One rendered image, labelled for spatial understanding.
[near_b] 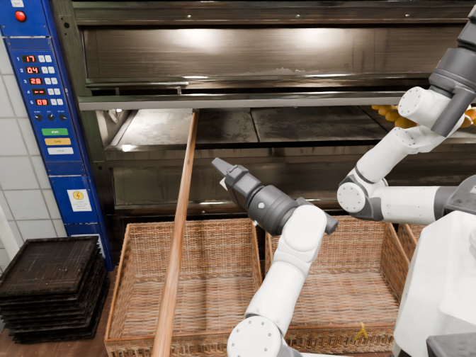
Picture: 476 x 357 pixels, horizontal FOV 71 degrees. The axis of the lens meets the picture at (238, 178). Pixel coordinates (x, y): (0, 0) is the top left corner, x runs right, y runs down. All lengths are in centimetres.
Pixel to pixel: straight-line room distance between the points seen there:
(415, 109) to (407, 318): 41
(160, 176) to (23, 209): 60
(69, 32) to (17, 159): 55
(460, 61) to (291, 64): 60
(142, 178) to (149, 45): 52
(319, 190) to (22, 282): 117
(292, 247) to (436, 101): 42
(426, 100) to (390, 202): 24
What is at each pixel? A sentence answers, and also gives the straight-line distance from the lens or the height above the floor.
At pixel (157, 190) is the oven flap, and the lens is 144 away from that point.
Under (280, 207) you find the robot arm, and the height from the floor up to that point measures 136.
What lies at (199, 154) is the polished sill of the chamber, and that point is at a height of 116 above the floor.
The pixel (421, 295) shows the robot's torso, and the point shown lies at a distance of 57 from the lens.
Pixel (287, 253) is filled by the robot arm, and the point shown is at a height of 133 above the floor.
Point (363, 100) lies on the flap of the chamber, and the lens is 121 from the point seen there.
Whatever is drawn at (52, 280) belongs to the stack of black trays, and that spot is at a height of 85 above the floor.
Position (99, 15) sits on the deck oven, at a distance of 127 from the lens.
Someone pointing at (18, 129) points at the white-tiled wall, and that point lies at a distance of 149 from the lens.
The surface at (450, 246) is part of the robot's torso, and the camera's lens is 63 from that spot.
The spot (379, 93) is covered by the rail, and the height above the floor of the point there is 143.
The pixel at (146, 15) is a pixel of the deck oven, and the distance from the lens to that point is 124.
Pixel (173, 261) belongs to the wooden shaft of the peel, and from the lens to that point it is 79.
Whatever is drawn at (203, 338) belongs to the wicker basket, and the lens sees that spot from 127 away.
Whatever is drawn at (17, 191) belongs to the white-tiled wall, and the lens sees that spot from 164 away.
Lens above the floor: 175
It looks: 30 degrees down
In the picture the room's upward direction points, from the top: straight up
